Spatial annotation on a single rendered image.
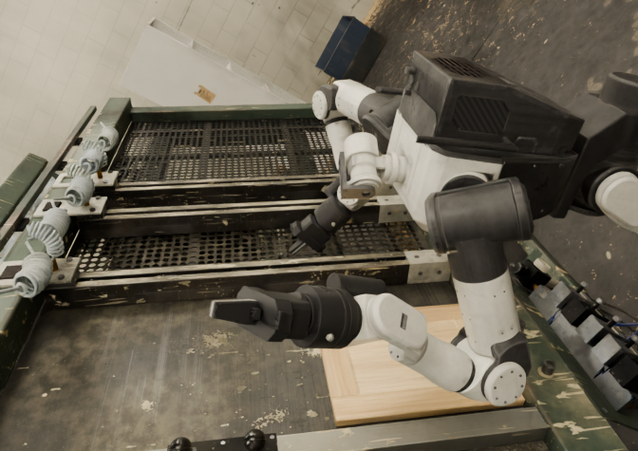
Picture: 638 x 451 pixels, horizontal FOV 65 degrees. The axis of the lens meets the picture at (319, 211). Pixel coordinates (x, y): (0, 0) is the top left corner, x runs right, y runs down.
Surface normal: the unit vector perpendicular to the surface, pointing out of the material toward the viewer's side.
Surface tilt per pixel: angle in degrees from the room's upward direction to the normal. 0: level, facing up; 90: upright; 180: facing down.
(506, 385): 90
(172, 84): 90
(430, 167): 47
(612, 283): 0
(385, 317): 94
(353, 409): 59
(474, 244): 67
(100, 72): 90
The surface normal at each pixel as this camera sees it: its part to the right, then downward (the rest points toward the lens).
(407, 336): 0.58, -0.33
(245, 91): 0.18, 0.44
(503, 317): 0.32, 0.22
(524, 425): 0.03, -0.86
